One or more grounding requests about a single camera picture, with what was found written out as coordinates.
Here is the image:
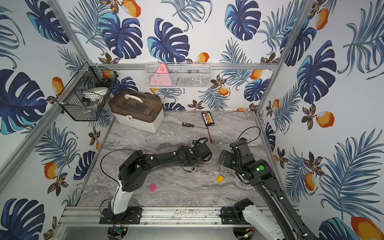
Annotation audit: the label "pink triangle card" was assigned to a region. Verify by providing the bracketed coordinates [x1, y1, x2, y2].
[149, 64, 172, 88]

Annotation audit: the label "black board yellow connectors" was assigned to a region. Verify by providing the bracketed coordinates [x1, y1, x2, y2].
[201, 111, 215, 127]

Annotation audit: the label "white object in basket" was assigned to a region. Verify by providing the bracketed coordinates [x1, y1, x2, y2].
[82, 87, 109, 101]

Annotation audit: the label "black yellow screwdriver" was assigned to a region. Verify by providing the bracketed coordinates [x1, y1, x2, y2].
[182, 122, 207, 129]

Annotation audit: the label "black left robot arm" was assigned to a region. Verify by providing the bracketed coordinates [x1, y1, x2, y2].
[108, 137, 213, 217]

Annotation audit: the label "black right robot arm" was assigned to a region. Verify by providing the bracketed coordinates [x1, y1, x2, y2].
[219, 136, 317, 240]

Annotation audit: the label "pink lego brick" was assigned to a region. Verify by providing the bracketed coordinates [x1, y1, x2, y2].
[149, 184, 157, 192]

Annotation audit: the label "black wire basket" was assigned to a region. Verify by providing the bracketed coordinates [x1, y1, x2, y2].
[56, 62, 119, 122]

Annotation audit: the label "clear wall shelf tray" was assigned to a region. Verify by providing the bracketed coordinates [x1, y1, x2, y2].
[145, 62, 212, 89]

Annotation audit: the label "white box brown lid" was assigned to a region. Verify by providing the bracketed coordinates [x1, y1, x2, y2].
[109, 90, 164, 133]

